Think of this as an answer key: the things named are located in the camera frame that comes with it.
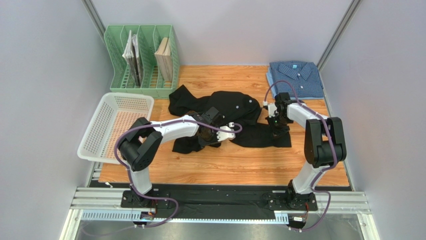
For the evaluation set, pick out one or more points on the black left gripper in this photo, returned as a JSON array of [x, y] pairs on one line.
[[202, 143]]

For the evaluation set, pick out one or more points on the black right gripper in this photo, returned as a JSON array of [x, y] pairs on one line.
[[279, 123]]

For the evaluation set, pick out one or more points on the black long sleeve shirt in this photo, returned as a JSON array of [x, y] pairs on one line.
[[235, 107]]

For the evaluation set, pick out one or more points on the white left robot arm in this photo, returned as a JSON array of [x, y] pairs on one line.
[[137, 147]]

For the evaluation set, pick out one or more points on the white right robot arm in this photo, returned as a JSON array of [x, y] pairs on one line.
[[324, 144]]

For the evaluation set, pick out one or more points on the folded light blue shirt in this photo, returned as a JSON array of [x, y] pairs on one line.
[[273, 91]]

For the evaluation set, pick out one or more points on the folded blue checkered shirt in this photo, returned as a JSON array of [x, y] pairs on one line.
[[303, 77]]

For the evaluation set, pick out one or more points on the white plastic basket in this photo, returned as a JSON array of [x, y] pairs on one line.
[[114, 115]]

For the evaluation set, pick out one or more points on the tan books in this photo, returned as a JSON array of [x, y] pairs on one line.
[[163, 56]]

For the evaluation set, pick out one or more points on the grey magazines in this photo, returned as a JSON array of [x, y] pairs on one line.
[[132, 57]]

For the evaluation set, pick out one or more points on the green file organizer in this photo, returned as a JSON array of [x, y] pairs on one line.
[[149, 38]]

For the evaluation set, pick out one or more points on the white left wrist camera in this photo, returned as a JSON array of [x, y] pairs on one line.
[[226, 132]]

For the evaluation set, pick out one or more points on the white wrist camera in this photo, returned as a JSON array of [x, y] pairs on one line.
[[271, 109], [226, 132]]

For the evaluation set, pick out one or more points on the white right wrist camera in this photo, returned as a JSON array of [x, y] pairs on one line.
[[271, 109]]

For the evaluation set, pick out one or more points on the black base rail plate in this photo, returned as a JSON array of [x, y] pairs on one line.
[[216, 202]]

